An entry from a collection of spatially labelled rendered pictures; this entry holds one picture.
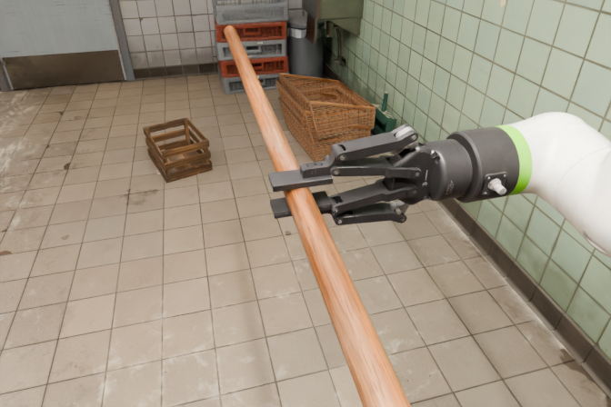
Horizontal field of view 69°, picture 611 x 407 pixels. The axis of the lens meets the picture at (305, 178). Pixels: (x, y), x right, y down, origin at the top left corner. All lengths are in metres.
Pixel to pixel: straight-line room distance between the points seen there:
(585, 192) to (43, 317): 2.04
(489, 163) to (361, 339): 0.29
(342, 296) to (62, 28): 4.35
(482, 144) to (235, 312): 1.57
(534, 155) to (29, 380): 1.84
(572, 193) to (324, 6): 2.99
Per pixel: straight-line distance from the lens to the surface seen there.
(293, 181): 0.50
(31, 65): 4.77
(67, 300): 2.26
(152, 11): 4.50
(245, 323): 1.94
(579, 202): 0.58
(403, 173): 0.54
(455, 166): 0.55
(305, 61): 4.17
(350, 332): 0.36
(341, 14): 3.50
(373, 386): 0.33
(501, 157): 0.58
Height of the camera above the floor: 1.49
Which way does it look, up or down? 32 degrees down
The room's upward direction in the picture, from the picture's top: straight up
